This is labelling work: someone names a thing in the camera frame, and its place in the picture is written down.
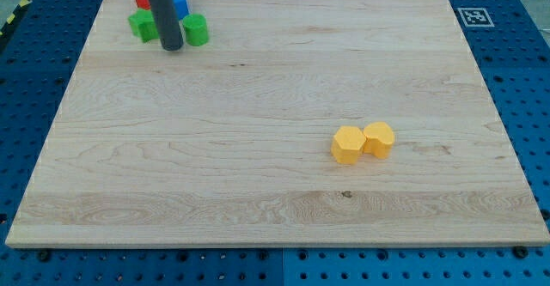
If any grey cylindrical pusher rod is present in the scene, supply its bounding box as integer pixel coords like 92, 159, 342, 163
149, 0, 183, 52

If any yellow heart block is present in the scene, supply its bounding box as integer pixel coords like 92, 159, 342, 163
363, 121, 395, 159

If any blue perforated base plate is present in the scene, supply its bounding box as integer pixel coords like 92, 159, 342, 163
1, 0, 549, 285

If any blue block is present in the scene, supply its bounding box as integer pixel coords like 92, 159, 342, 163
173, 0, 189, 20

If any white fiducial marker tag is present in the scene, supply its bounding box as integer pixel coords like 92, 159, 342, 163
457, 7, 494, 27

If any wooden board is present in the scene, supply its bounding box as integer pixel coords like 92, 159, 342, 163
6, 0, 549, 249

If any green cylinder block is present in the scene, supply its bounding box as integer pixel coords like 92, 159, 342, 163
182, 14, 210, 46

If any yellow hexagon block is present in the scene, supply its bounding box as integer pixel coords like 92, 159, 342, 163
331, 125, 366, 165

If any green star block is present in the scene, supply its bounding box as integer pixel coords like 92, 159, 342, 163
128, 9, 159, 43

